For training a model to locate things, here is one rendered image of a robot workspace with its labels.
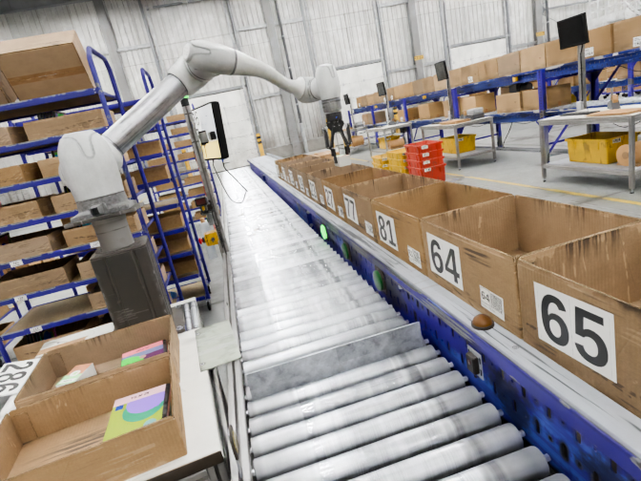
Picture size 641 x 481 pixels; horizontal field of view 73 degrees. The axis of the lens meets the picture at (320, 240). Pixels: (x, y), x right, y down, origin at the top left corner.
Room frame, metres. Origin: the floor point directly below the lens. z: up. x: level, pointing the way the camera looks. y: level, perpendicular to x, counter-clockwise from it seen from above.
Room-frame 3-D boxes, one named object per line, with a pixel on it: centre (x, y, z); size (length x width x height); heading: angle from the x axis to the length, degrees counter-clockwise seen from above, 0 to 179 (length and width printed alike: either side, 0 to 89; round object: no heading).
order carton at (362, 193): (1.72, -0.31, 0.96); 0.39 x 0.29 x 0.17; 10
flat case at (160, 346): (1.18, 0.59, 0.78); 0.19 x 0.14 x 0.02; 19
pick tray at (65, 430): (0.85, 0.59, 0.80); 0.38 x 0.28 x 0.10; 108
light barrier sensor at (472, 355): (0.79, -0.26, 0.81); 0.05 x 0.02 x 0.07; 10
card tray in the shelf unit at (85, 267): (2.63, 1.24, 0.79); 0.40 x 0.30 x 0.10; 101
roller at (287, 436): (0.81, -0.01, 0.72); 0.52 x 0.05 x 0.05; 100
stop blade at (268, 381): (0.97, 0.02, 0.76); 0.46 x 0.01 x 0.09; 100
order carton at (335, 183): (2.11, -0.24, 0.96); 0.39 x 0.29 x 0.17; 10
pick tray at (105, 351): (1.15, 0.68, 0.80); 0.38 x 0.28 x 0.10; 105
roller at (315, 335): (1.20, 0.06, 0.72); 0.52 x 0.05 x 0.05; 100
